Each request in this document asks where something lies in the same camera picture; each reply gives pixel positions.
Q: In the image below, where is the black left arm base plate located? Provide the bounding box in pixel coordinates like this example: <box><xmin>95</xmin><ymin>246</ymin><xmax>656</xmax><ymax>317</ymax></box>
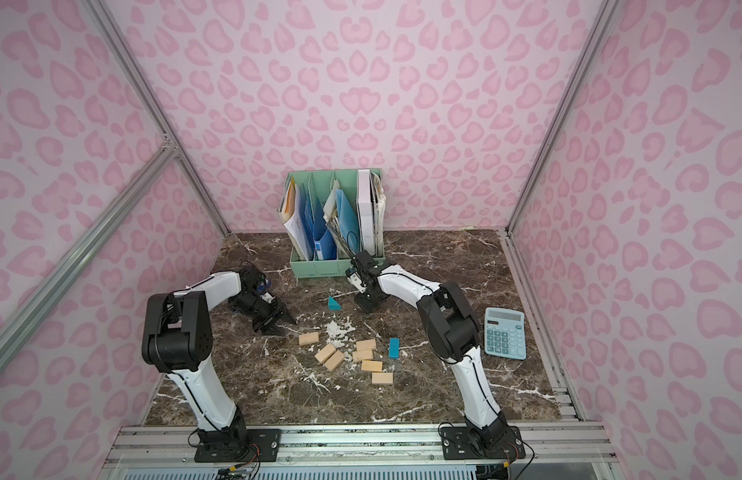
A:
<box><xmin>194</xmin><ymin>429</ymin><xmax>282</xmax><ymax>464</ymax></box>

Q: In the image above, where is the natural wooden rectangular block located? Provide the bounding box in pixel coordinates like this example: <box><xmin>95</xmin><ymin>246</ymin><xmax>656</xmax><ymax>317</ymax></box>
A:
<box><xmin>298</xmin><ymin>331</ymin><xmax>320</xmax><ymax>346</ymax></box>

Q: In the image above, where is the small teal rectangular block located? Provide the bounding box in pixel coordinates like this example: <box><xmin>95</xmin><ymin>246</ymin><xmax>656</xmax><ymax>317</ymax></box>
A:
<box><xmin>388</xmin><ymin>338</ymin><xmax>400</xmax><ymax>359</ymax></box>

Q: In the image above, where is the aluminium front rail frame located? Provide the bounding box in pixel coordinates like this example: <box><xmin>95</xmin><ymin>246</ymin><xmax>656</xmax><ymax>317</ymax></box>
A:
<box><xmin>99</xmin><ymin>422</ymin><xmax>624</xmax><ymax>479</ymax></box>

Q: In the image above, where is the blue black stapler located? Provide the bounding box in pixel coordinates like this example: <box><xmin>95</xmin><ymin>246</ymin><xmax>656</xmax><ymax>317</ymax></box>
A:
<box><xmin>253</xmin><ymin>275</ymin><xmax>271</xmax><ymax>296</ymax></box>

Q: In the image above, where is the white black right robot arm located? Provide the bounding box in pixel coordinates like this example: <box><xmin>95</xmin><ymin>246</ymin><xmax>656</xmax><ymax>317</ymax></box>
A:
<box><xmin>346</xmin><ymin>251</ymin><xmax>526</xmax><ymax>459</ymax></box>

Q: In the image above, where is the teal desk calculator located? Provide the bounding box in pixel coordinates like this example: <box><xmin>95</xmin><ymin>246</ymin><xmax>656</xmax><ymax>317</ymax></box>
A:
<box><xmin>484</xmin><ymin>307</ymin><xmax>527</xmax><ymax>360</ymax></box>

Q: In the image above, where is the papers and folders stack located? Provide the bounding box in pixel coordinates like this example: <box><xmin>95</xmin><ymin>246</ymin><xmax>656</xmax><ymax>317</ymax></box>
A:
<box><xmin>277</xmin><ymin>169</ymin><xmax>388</xmax><ymax>260</ymax></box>

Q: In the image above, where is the teal triangular wooden block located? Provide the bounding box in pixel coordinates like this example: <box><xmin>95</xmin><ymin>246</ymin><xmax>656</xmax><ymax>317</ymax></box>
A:
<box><xmin>327</xmin><ymin>297</ymin><xmax>342</xmax><ymax>311</ymax></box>

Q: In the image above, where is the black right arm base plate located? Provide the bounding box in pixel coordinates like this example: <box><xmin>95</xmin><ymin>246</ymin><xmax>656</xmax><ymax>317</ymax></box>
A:
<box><xmin>438</xmin><ymin>423</ymin><xmax>527</xmax><ymax>463</ymax></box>

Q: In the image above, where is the mint green file organizer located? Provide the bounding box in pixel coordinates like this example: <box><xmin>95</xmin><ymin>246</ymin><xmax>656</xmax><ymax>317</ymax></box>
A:
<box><xmin>280</xmin><ymin>167</ymin><xmax>387</xmax><ymax>281</ymax></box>

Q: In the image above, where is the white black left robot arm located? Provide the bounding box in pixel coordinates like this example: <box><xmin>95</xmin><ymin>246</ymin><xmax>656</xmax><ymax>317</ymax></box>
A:
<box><xmin>141</xmin><ymin>264</ymin><xmax>296</xmax><ymax>458</ymax></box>

